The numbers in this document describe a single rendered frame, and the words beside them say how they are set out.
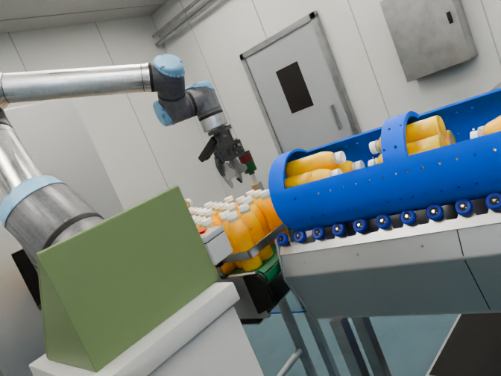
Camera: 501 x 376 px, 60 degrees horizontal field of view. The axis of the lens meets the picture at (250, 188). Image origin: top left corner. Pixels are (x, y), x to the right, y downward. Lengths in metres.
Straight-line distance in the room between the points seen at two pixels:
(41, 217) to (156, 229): 0.23
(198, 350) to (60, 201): 0.40
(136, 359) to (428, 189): 0.83
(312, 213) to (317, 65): 3.95
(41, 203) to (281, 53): 4.74
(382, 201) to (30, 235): 0.89
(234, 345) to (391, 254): 0.62
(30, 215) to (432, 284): 1.06
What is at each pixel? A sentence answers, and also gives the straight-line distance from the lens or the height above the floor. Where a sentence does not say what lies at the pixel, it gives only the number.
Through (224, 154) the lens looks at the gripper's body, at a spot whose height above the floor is 1.31.
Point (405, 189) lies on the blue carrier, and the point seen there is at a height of 1.05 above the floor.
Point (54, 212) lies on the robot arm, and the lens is 0.94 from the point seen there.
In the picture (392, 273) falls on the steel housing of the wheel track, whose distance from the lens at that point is 1.39.
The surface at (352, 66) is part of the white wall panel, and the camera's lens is 5.08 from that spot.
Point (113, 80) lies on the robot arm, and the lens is 1.40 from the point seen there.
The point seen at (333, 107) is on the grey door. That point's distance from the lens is 5.21.
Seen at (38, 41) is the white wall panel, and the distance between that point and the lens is 6.16.
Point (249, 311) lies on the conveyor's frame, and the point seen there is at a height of 0.76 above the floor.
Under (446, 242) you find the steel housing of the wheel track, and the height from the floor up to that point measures 0.88.
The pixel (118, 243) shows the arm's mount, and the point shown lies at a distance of 0.82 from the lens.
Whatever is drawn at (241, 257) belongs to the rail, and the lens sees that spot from 1.53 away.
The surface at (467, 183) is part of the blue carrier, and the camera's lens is 1.22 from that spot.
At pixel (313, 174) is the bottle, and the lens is 1.41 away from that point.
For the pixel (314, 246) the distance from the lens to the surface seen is 1.47.
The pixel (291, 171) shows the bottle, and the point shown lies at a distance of 1.51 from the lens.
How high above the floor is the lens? 1.38
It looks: 8 degrees down
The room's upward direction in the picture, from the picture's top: 23 degrees counter-clockwise
